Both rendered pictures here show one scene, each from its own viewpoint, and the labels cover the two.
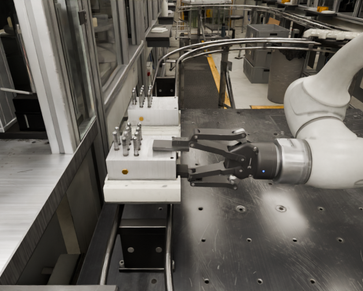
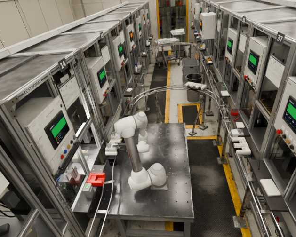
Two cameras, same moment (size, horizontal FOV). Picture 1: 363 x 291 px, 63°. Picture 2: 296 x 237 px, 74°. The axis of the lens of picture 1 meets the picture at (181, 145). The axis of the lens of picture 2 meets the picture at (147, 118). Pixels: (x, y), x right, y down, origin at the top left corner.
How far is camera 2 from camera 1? 188 cm
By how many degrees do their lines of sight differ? 10
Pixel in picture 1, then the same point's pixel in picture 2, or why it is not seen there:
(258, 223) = not seen: hidden behind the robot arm
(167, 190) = (114, 153)
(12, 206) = (93, 156)
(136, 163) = (109, 149)
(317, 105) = (140, 138)
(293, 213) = (144, 155)
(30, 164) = (94, 149)
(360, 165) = (143, 149)
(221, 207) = not seen: hidden behind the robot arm
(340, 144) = (140, 146)
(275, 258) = not seen: hidden behind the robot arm
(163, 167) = (113, 150)
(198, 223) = (124, 158)
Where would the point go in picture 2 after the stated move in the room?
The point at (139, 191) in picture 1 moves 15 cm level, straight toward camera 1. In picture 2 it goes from (110, 153) to (109, 162)
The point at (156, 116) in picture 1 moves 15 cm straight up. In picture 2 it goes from (116, 137) to (113, 128)
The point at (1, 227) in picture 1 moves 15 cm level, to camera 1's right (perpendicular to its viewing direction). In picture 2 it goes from (92, 159) to (105, 159)
